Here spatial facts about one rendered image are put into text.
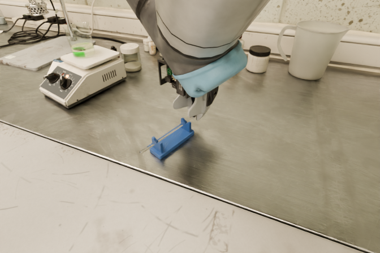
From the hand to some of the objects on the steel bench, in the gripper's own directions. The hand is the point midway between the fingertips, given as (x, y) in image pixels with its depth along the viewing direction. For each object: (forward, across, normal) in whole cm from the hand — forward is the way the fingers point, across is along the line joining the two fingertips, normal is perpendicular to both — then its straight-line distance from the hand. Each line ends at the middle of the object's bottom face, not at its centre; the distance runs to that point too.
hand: (197, 112), depth 48 cm
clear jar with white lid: (+4, -36, +8) cm, 36 cm away
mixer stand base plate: (+4, -73, -5) cm, 73 cm away
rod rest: (+3, 0, -8) cm, 9 cm away
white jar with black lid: (+3, -4, +36) cm, 36 cm away
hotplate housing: (+4, -35, -8) cm, 36 cm away
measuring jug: (+3, +8, +43) cm, 44 cm away
